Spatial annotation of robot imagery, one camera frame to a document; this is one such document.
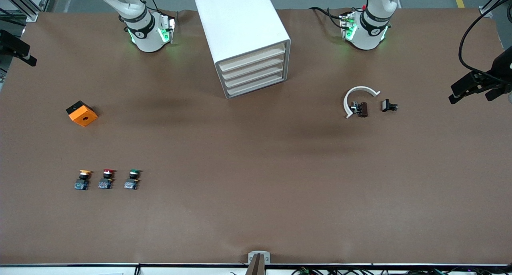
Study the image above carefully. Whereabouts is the white curved plastic piece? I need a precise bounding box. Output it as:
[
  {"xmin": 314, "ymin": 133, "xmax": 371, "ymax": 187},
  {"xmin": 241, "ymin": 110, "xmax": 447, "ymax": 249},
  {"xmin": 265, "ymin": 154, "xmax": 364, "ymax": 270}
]
[{"xmin": 343, "ymin": 86, "xmax": 381, "ymax": 119}]

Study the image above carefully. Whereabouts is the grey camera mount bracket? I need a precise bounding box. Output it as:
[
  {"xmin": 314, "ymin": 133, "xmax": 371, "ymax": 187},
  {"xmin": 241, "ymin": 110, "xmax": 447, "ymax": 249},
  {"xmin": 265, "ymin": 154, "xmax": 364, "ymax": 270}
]
[{"xmin": 246, "ymin": 251, "xmax": 271, "ymax": 275}]

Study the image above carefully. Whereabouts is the orange box with hole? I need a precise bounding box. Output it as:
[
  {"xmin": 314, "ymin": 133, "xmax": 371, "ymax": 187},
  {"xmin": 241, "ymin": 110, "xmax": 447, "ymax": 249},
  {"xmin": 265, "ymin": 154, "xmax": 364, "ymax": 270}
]
[{"xmin": 66, "ymin": 100, "xmax": 98, "ymax": 127}]

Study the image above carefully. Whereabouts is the yellow push button switch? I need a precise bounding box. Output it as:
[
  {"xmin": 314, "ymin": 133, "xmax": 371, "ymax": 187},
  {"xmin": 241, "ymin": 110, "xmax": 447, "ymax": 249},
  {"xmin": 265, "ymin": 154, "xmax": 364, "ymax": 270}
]
[{"xmin": 74, "ymin": 169, "xmax": 92, "ymax": 191}]

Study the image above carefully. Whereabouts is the green push button switch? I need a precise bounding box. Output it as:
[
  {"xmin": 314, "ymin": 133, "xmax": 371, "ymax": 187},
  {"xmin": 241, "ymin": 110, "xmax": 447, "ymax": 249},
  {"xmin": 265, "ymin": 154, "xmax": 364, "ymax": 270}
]
[{"xmin": 123, "ymin": 169, "xmax": 142, "ymax": 190}]

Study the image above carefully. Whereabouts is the aluminium frame profile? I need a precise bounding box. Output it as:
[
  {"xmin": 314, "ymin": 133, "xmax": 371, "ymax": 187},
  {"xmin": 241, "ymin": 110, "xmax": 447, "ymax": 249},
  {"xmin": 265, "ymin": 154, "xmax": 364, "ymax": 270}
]
[
  {"xmin": 479, "ymin": 0, "xmax": 512, "ymax": 18},
  {"xmin": 0, "ymin": 0, "xmax": 54, "ymax": 22}
]

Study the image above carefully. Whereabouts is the black base cable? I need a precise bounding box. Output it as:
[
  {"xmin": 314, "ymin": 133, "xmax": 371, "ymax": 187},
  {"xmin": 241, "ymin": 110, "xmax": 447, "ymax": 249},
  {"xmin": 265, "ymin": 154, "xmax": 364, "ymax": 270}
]
[{"xmin": 309, "ymin": 6, "xmax": 346, "ymax": 29}]

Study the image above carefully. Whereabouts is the red push button switch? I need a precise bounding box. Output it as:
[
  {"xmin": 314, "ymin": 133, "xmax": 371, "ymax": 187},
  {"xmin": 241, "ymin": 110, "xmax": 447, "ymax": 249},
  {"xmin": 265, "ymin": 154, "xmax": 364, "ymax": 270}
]
[{"xmin": 98, "ymin": 169, "xmax": 116, "ymax": 190}]

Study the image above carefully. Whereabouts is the brown electrical component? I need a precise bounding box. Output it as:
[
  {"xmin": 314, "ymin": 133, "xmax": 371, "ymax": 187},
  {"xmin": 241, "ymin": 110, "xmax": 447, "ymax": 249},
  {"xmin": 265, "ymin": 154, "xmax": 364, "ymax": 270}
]
[{"xmin": 350, "ymin": 101, "xmax": 368, "ymax": 118}]

